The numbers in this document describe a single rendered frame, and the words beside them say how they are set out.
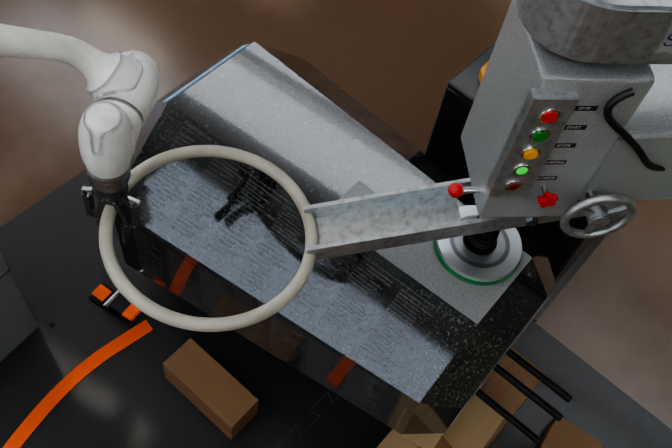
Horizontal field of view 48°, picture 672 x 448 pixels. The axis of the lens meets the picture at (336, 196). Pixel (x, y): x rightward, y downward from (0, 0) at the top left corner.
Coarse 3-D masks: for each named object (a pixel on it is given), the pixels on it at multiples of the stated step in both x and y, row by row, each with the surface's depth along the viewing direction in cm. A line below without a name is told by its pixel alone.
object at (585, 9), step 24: (528, 0) 120; (552, 0) 115; (576, 0) 112; (600, 0) 111; (624, 0) 112; (648, 0) 112; (528, 24) 122; (552, 24) 117; (576, 24) 115; (600, 24) 113; (624, 24) 113; (648, 24) 114; (552, 48) 120; (576, 48) 118; (600, 48) 117; (624, 48) 118; (648, 48) 118
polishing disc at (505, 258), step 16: (464, 208) 191; (448, 240) 185; (512, 240) 187; (448, 256) 183; (464, 256) 183; (480, 256) 184; (496, 256) 184; (512, 256) 185; (464, 272) 181; (480, 272) 181; (496, 272) 182
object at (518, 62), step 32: (512, 0) 135; (512, 32) 135; (512, 64) 135; (544, 64) 124; (576, 64) 125; (608, 64) 125; (640, 64) 126; (480, 96) 153; (512, 96) 136; (608, 96) 127; (640, 96) 128; (480, 128) 153; (608, 128) 134; (480, 160) 154; (576, 160) 142; (480, 192) 154; (576, 192) 151
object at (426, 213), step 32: (384, 192) 176; (416, 192) 175; (320, 224) 179; (352, 224) 178; (384, 224) 176; (416, 224) 174; (448, 224) 168; (480, 224) 168; (512, 224) 169; (320, 256) 173
